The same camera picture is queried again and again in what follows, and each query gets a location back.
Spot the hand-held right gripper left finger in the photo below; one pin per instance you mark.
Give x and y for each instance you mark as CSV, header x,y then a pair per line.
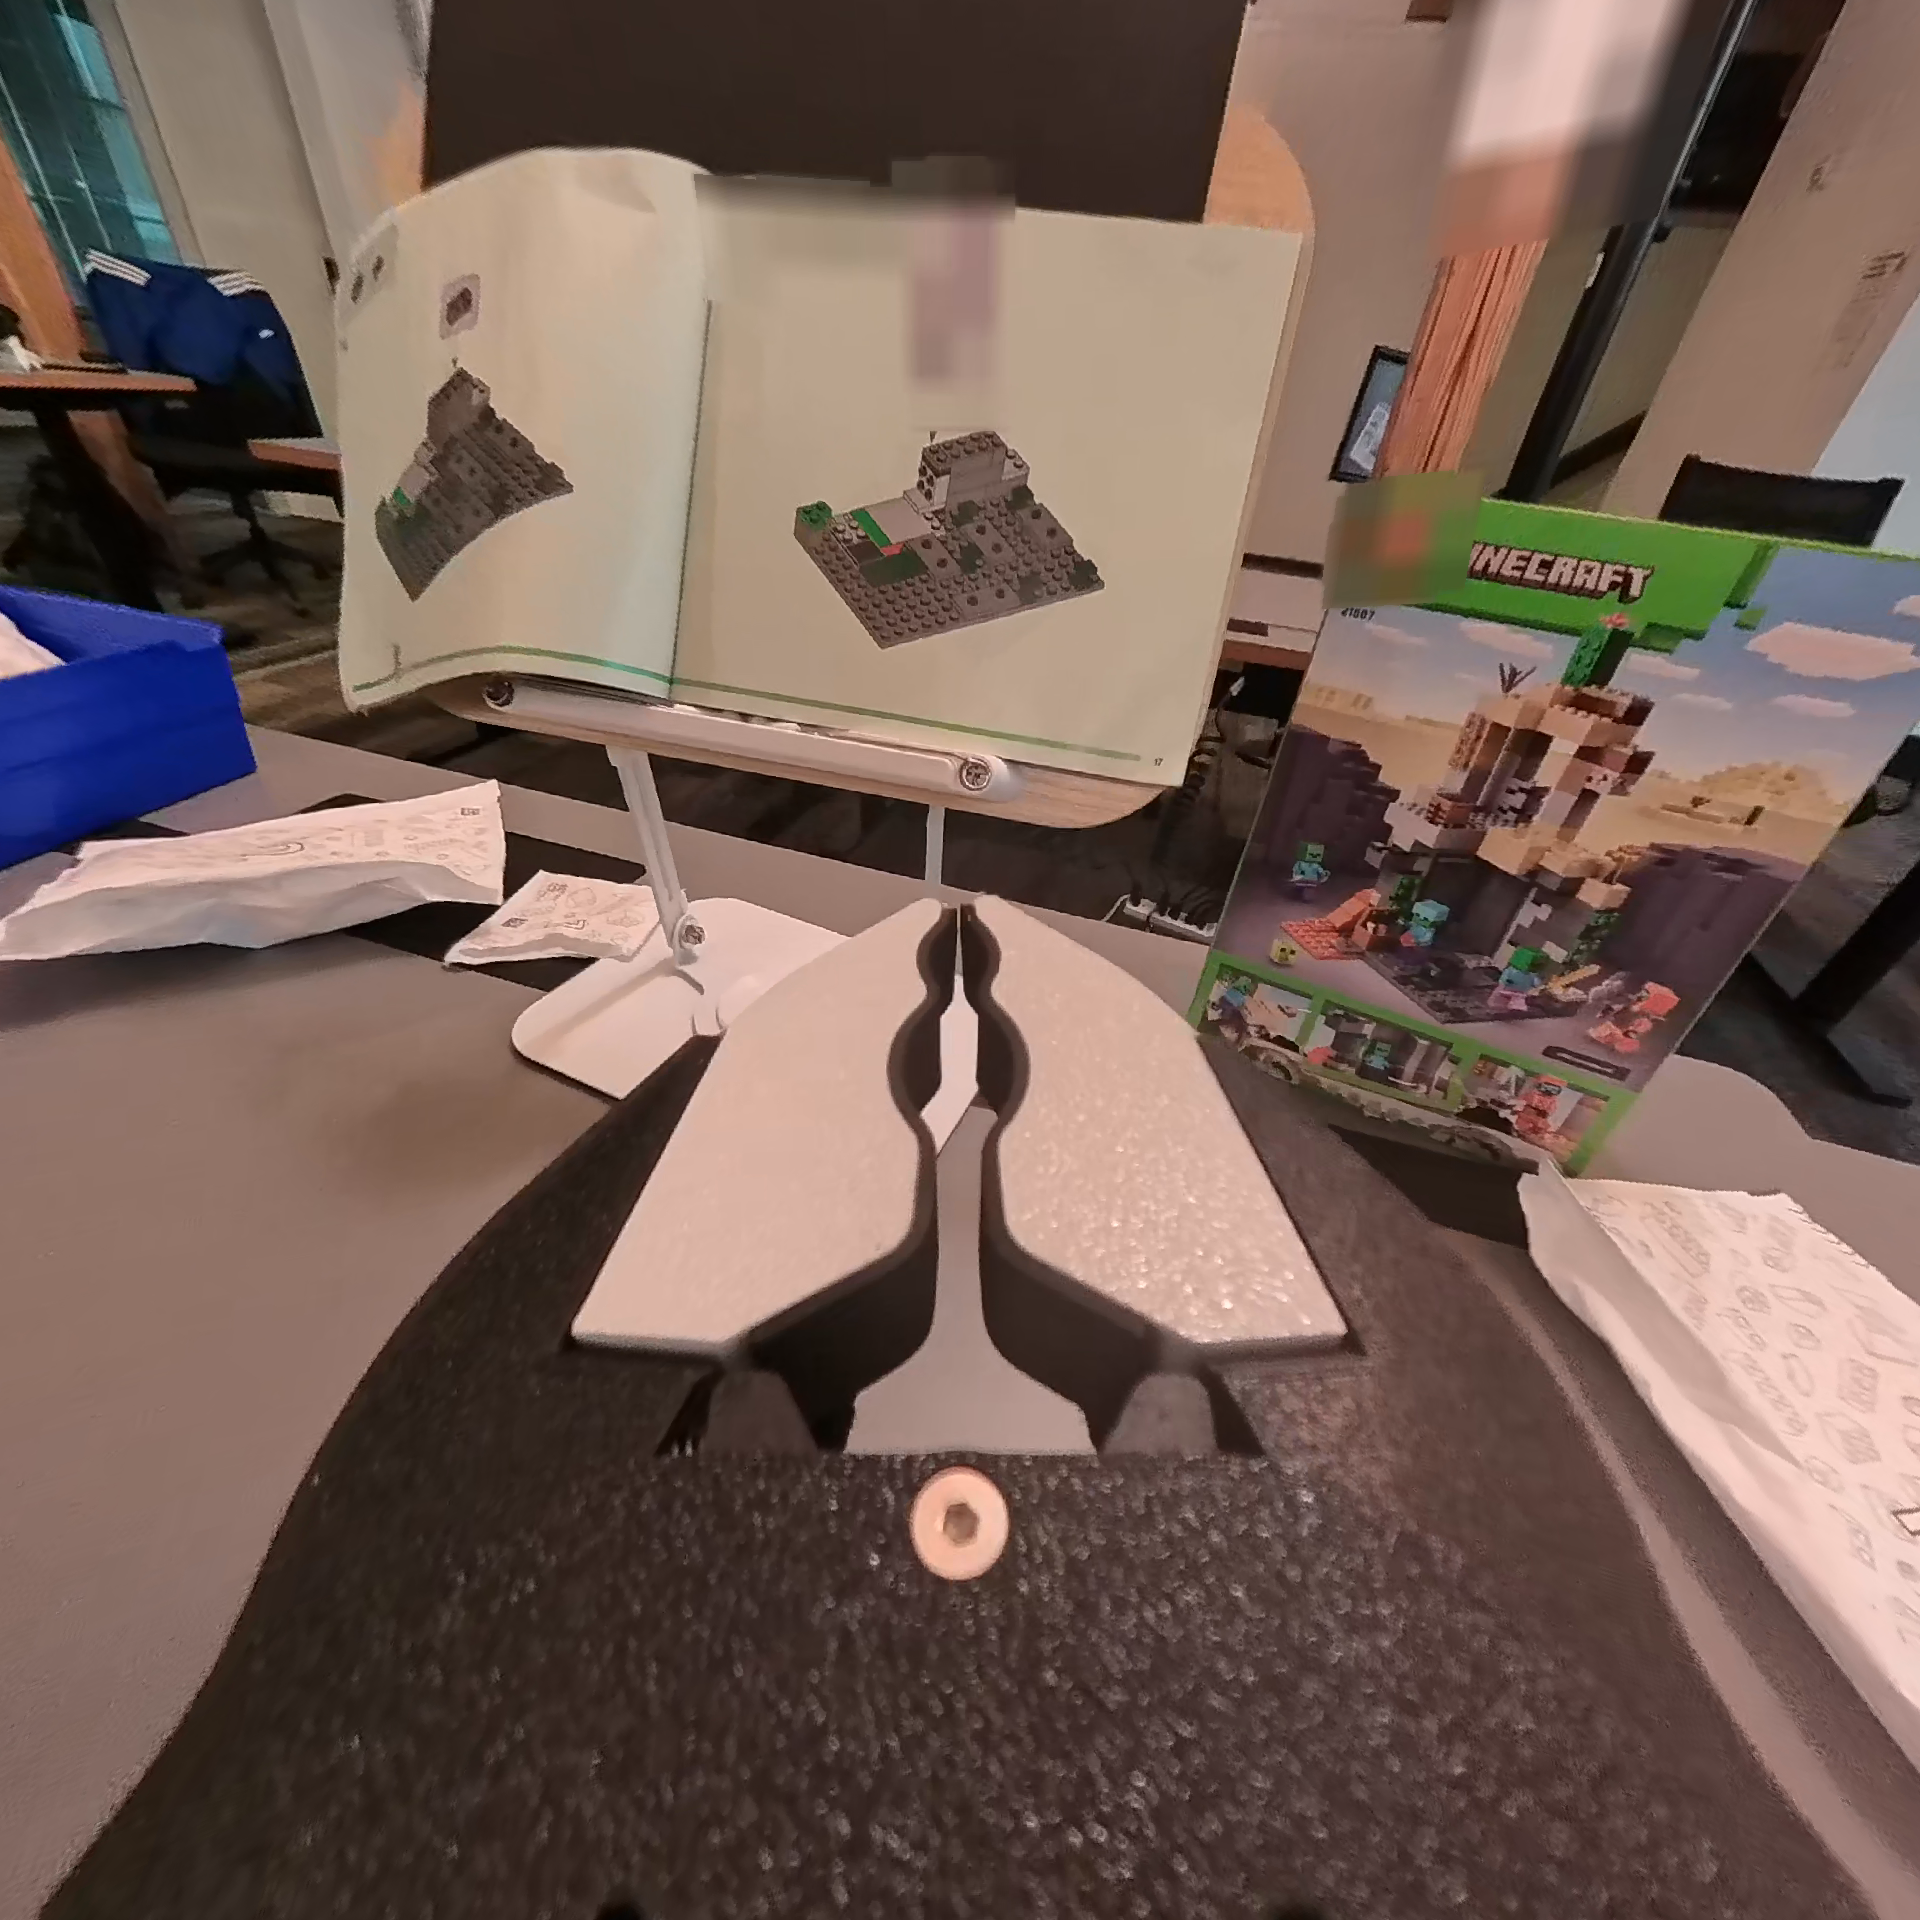
x,y
764,1170

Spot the wooden background desk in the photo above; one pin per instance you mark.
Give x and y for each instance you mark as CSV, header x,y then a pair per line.
x,y
89,381

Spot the grey desk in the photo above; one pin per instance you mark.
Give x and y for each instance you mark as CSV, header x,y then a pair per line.
x,y
225,1200

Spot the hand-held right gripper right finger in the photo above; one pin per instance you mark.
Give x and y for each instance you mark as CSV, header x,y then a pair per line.
x,y
1155,1184

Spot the white power strip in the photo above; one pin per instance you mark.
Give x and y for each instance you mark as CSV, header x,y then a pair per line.
x,y
1171,912

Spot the white and wood book stand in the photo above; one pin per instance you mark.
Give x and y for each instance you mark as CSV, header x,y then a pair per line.
x,y
629,1035

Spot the pale green instruction booklet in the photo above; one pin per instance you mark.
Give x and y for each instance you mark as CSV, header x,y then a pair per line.
x,y
1171,451

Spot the black office chair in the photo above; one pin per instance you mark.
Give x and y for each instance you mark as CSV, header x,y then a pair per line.
x,y
240,494

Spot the black chair backrest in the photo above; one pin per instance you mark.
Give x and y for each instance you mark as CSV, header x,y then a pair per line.
x,y
1779,504

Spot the small white printed paper bag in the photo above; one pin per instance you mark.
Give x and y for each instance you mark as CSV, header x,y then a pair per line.
x,y
557,914

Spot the green toy brick set box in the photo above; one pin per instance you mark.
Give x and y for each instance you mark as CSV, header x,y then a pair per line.
x,y
1500,930

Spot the white crumpled paper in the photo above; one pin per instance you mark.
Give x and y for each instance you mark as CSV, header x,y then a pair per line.
x,y
29,648

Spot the blue plastic bin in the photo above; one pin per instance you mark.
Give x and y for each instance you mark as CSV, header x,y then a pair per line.
x,y
119,721

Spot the blue striped jacket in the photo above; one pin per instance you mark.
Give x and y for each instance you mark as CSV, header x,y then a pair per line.
x,y
196,329

